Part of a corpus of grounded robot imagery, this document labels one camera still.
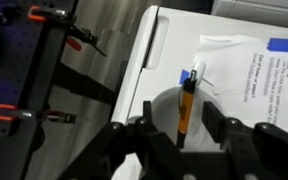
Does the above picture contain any orange black clamp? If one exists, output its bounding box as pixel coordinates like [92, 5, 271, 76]
[27, 5, 107, 57]
[0, 104, 76, 124]

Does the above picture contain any lower orange black clamp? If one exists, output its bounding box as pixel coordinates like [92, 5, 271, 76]
[0, 104, 76, 124]

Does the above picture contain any blue tape strip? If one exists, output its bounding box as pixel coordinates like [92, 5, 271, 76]
[179, 69, 190, 85]
[267, 38, 288, 52]

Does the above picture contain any dark perforated table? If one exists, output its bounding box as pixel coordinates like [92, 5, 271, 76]
[0, 0, 78, 180]

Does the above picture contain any orange and black pen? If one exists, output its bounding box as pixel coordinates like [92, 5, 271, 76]
[176, 69, 199, 150]

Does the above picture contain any white paper notice sheet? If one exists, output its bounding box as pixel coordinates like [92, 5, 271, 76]
[196, 35, 288, 132]

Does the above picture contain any white office printer copier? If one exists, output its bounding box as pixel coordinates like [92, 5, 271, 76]
[110, 0, 288, 180]

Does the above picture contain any blue tape strip top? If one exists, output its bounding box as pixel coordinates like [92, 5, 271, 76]
[267, 38, 288, 52]

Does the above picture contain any blue tape strip left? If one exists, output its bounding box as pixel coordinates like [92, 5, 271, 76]
[179, 69, 190, 85]

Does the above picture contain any red and white paper cup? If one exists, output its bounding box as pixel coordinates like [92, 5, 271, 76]
[127, 84, 226, 154]

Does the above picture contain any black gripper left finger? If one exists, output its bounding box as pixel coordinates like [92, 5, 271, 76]
[142, 101, 157, 133]

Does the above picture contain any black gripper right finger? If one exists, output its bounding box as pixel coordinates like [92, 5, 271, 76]
[202, 101, 230, 144]

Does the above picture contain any upper orange black clamp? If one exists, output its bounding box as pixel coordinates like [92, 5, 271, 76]
[27, 5, 107, 57]

